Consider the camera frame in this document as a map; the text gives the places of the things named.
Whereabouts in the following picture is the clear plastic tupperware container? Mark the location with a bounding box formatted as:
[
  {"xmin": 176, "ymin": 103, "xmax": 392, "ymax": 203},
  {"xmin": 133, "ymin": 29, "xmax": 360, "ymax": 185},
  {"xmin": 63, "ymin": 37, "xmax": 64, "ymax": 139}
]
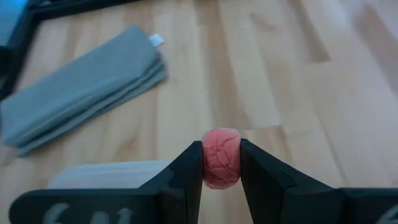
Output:
[{"xmin": 46, "ymin": 160, "xmax": 172, "ymax": 190}]

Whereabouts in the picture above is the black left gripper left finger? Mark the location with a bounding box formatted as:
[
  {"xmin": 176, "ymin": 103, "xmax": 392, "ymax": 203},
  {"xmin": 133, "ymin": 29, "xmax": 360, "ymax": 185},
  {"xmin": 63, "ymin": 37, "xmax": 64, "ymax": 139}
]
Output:
[{"xmin": 8, "ymin": 140, "xmax": 204, "ymax": 224}]

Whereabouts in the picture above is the grey folded cloth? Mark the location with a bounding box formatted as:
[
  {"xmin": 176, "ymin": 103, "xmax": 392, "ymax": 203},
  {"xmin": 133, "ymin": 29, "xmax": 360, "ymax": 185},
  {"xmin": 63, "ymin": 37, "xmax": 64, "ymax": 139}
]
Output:
[{"xmin": 0, "ymin": 25, "xmax": 169, "ymax": 157}]

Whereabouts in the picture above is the pink round toy fruit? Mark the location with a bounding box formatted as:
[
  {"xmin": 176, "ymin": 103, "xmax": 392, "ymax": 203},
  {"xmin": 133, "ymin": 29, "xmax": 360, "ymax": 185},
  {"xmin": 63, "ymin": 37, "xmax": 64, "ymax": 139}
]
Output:
[{"xmin": 201, "ymin": 127, "xmax": 243, "ymax": 190}]

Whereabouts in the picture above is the black aluminium table frame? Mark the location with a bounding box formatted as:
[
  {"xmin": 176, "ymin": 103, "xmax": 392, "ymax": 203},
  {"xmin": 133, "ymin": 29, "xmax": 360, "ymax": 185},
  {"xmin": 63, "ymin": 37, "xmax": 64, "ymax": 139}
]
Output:
[{"xmin": 0, "ymin": 0, "xmax": 144, "ymax": 100}]

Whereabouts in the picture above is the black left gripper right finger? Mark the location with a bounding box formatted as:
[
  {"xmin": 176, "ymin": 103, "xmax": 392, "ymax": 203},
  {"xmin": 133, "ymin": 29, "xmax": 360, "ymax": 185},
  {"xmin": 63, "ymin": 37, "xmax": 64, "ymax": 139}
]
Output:
[{"xmin": 239, "ymin": 138, "xmax": 398, "ymax": 224}]

